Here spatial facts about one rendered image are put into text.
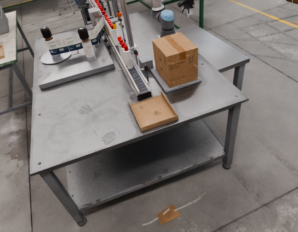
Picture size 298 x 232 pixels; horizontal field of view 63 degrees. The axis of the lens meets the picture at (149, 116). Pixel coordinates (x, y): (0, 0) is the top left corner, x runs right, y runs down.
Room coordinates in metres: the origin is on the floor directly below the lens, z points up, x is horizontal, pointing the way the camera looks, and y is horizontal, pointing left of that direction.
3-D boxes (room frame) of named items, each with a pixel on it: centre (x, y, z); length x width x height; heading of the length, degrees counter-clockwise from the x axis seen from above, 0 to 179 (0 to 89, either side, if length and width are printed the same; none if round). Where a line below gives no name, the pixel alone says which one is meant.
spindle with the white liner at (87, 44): (2.12, 0.44, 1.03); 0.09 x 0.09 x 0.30
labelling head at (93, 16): (2.65, 0.36, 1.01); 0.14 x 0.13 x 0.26; 12
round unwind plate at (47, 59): (2.30, 0.80, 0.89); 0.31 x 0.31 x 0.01
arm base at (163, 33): (2.21, -0.32, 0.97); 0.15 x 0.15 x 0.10
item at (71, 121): (2.11, 0.25, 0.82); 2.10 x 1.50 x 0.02; 12
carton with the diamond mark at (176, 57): (1.66, -0.28, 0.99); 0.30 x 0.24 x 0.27; 13
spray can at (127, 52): (1.83, 0.08, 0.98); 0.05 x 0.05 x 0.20
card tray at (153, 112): (1.28, -0.03, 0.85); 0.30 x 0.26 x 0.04; 12
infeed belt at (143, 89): (2.25, 0.18, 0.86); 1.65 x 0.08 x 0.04; 12
